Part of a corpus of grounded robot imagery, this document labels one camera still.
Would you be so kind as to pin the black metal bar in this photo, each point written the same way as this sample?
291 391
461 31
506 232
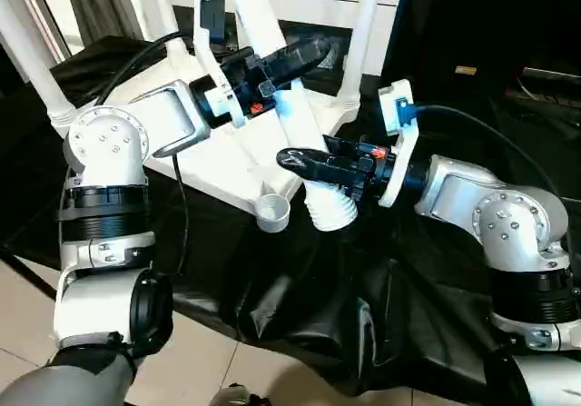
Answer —
554 74

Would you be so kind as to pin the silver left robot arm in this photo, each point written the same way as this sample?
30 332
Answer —
109 151

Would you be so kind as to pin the black work surface mat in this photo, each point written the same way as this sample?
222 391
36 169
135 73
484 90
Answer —
363 288

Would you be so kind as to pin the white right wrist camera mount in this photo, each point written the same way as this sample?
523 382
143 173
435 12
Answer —
399 161

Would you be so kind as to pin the white glass-door cabinet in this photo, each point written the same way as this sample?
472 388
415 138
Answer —
318 6

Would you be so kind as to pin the black metal stand leg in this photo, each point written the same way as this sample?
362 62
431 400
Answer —
27 272

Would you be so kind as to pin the small yellow label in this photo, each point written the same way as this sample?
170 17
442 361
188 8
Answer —
466 70

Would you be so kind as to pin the white plastic table top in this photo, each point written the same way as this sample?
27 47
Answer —
227 170

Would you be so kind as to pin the white plastic table leg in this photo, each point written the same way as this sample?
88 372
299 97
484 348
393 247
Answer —
258 11
36 65
164 11
363 38

